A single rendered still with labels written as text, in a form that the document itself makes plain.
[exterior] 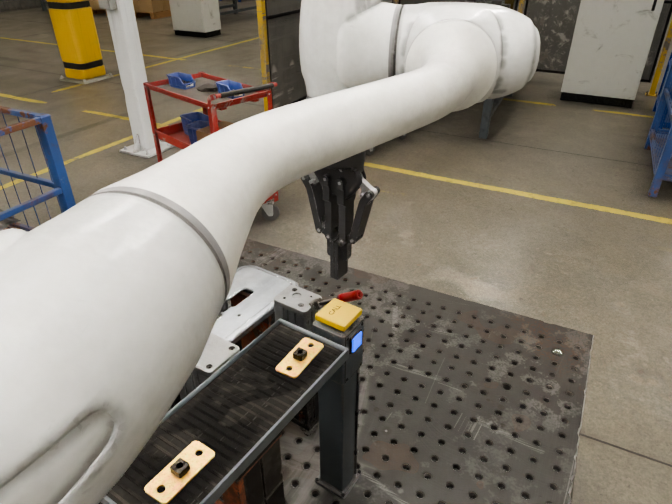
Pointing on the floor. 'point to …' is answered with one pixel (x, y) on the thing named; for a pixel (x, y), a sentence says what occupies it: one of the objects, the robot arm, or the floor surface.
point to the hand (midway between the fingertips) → (339, 256)
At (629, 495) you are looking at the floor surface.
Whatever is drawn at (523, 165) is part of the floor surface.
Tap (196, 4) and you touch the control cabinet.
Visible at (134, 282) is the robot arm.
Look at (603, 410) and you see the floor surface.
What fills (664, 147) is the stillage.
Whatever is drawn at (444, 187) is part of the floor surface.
